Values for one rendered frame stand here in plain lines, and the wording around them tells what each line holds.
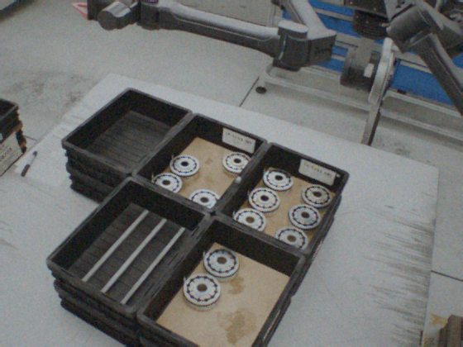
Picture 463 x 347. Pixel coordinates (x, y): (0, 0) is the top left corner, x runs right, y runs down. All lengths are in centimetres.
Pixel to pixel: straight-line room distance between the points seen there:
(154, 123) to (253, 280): 78
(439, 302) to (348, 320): 115
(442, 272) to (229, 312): 166
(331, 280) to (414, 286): 29
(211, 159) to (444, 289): 150
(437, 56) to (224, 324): 85
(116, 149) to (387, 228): 103
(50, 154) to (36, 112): 148
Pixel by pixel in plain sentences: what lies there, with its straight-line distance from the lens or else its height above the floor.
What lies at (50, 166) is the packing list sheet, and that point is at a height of 70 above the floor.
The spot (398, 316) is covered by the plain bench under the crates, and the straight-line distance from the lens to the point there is 165.
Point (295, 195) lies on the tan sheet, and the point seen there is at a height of 83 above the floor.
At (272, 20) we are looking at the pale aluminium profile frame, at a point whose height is 58.
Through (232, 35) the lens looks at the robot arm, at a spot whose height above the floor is 145.
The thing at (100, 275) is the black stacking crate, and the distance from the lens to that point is 146.
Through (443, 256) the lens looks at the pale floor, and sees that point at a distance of 289.
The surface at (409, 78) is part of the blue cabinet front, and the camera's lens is 340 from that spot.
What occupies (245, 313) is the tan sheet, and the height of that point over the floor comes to 83.
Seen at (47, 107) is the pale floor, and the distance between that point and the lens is 354.
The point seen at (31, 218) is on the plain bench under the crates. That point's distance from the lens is 182.
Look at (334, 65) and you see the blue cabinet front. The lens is 343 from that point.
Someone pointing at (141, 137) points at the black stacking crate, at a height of 83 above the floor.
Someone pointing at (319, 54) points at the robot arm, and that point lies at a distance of 122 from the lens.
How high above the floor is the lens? 201
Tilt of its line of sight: 43 degrees down
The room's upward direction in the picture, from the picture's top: 7 degrees clockwise
